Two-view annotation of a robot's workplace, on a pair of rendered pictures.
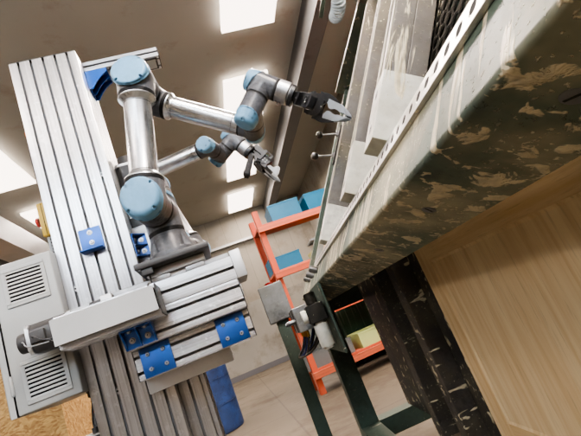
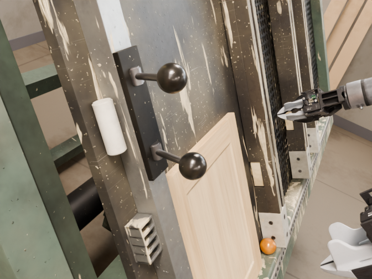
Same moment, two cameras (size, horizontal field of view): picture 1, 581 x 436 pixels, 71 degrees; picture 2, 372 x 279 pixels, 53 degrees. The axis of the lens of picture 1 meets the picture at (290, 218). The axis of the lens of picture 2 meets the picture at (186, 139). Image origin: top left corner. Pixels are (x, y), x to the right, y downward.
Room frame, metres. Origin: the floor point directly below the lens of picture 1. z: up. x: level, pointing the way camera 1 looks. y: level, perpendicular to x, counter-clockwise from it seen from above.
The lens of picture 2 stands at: (2.30, -0.09, 1.73)
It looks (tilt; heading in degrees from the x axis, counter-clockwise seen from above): 33 degrees down; 203
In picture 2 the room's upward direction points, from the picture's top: 21 degrees clockwise
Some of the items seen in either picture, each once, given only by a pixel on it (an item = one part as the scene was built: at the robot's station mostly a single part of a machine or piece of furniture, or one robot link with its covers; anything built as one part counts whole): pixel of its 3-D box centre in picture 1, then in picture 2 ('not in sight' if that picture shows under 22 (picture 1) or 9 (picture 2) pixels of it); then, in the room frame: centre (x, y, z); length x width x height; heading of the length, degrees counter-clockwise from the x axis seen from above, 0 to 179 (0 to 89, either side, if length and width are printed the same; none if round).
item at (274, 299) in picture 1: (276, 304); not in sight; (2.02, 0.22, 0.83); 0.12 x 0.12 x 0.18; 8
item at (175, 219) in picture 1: (160, 213); not in sight; (1.26, 0.39, 1.20); 0.13 x 0.12 x 0.14; 5
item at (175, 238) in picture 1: (170, 246); not in sight; (1.27, 0.39, 1.09); 0.15 x 0.15 x 0.10
